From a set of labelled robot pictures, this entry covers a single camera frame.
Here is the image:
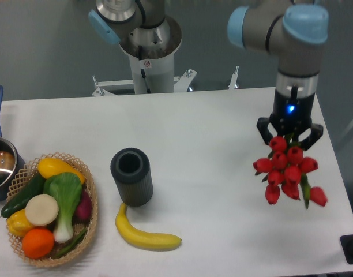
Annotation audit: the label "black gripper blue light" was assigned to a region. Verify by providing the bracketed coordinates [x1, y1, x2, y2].
[256, 90, 324, 151]

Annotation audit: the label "red tulip bouquet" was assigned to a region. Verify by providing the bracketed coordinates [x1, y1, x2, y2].
[253, 135, 328, 208]

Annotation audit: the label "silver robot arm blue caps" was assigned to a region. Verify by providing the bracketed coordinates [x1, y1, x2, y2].
[88, 1, 329, 150]

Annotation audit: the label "black device at table edge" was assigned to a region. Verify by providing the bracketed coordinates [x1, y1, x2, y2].
[340, 235, 353, 264]

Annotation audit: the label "dark grey ribbed vase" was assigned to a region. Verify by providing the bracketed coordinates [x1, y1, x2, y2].
[110, 148, 153, 207]

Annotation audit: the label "yellow banana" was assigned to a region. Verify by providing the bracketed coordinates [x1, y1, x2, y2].
[115, 203, 182, 251]

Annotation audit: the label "purple sweet potato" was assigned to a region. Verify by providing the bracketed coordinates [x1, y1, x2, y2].
[75, 190, 92, 221]

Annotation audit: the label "green bok choy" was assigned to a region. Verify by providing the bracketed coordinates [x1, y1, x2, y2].
[43, 173, 82, 243]

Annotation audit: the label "green chili pepper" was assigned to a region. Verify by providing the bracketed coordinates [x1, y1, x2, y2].
[53, 229, 87, 259]

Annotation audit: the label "yellow squash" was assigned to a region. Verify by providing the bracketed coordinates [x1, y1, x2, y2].
[37, 158, 85, 185]

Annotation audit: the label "dark green cucumber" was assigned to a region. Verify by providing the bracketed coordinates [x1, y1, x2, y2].
[1, 173, 46, 218]

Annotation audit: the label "cream round disc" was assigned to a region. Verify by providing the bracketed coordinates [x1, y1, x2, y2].
[25, 194, 59, 226]

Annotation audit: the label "woven wicker basket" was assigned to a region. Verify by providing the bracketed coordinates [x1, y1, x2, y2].
[7, 152, 98, 267]

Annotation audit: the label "orange fruit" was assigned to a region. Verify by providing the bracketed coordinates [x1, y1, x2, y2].
[22, 228, 54, 259]

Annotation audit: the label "yellow bell pepper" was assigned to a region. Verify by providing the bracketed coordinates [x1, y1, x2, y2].
[6, 209, 35, 237]

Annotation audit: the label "white metal frame bracket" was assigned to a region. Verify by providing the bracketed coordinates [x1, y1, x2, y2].
[92, 66, 239, 96]

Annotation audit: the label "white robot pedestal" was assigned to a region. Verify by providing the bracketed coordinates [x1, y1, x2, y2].
[120, 16, 182, 95]

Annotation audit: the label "blue handled saucepan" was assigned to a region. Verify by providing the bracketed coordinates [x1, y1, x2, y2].
[0, 85, 25, 201]

